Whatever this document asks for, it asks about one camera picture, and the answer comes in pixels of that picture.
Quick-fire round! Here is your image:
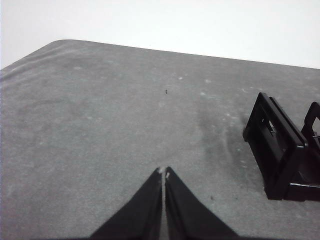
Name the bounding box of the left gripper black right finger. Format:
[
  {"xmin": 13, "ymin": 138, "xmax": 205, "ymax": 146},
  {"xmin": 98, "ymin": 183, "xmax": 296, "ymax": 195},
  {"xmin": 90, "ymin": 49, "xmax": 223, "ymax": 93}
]
[{"xmin": 163, "ymin": 166, "xmax": 239, "ymax": 240}]

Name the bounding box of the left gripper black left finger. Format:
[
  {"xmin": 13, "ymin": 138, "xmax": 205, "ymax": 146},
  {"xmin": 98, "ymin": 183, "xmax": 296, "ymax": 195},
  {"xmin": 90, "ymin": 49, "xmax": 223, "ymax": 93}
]
[{"xmin": 89, "ymin": 166, "xmax": 164, "ymax": 240}]

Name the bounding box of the black plate rack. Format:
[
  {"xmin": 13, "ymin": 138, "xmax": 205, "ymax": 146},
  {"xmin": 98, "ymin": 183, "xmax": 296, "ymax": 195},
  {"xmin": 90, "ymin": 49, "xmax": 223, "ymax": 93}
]
[{"xmin": 242, "ymin": 92, "xmax": 320, "ymax": 202}]

